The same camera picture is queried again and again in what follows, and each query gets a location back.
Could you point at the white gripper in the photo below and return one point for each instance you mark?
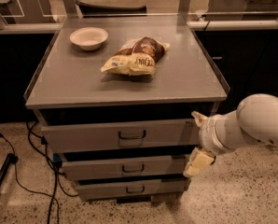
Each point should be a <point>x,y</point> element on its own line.
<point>209,136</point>

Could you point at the grey top drawer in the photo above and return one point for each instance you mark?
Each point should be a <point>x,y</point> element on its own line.
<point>121,135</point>

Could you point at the grey drawer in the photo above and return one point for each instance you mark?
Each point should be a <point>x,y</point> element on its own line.
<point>121,135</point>
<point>131,187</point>
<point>118,168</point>

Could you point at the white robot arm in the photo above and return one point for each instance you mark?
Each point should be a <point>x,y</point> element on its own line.
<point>253,123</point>

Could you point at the grey drawer cabinet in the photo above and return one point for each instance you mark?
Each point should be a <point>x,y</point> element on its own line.
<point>69,87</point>

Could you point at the grey bottom drawer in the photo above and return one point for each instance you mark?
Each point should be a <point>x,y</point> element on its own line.
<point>131,187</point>

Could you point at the grey middle drawer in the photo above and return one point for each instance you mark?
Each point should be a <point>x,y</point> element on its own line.
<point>118,168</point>

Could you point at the yellow brown chip bag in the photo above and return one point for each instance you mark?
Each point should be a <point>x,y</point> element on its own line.
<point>137,57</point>

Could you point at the white bowl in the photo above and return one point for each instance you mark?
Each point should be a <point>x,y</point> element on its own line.
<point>89,38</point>

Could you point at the black floor stand bar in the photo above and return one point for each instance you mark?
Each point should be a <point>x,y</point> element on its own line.
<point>10,159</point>

